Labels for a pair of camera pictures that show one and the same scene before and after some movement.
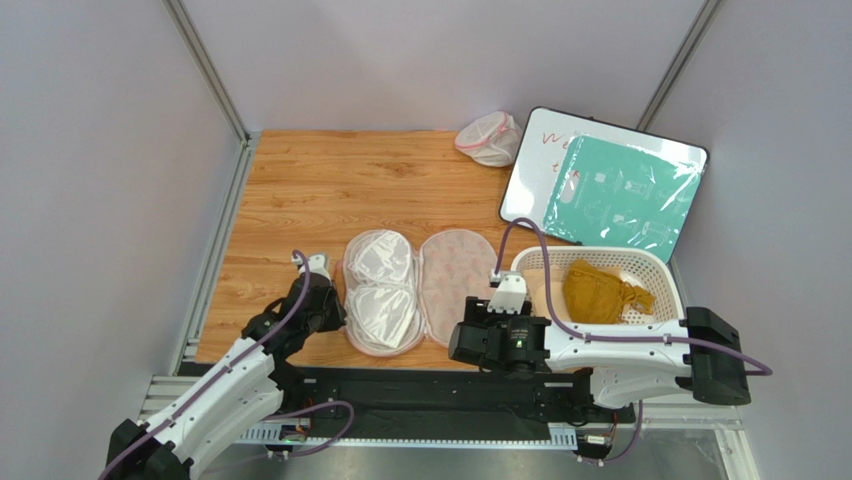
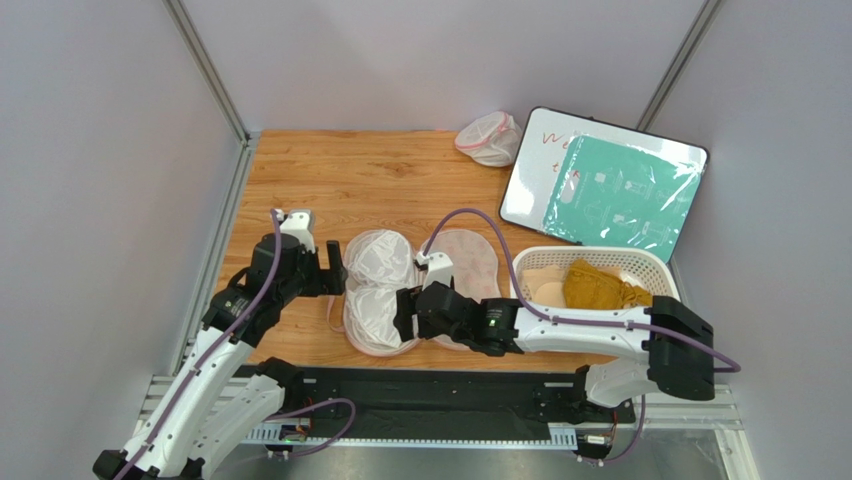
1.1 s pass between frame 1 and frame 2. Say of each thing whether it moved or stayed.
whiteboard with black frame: stayed
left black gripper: moved
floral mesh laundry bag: stayed
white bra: stayed
